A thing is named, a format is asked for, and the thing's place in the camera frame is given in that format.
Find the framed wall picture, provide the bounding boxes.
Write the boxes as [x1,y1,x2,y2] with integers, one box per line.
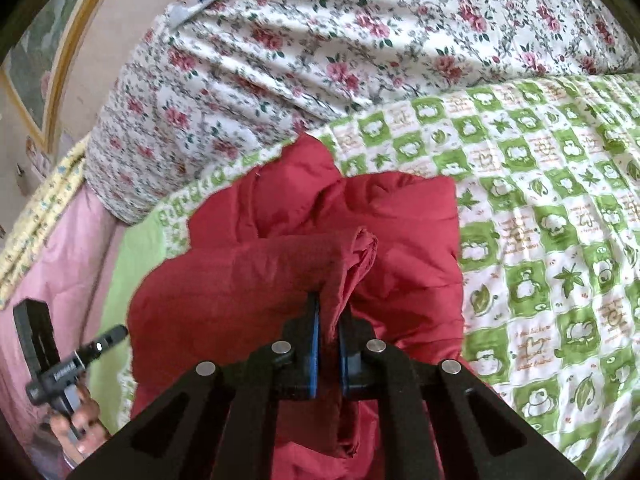
[0,0,123,153]

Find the floral rose quilt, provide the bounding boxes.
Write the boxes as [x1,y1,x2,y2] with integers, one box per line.
[85,0,640,226]

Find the pink blanket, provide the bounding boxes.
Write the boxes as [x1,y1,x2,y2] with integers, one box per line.
[0,185,126,451]

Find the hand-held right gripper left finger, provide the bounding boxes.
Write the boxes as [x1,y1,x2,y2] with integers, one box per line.
[65,292,321,480]

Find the person's left hand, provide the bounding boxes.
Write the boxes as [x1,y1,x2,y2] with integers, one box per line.
[47,392,108,466]

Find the green checkered blanket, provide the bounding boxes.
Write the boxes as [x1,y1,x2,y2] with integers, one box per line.
[87,72,640,480]

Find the red quilted blanket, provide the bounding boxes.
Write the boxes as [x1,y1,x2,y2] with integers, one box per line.
[126,135,468,480]

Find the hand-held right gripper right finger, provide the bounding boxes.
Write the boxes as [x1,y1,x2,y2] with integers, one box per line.
[337,305,586,480]

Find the yellow patterned cloth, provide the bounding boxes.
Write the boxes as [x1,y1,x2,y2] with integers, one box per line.
[0,137,91,311]

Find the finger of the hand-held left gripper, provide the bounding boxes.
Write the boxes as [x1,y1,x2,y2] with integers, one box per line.
[13,299,55,386]
[75,324,130,362]

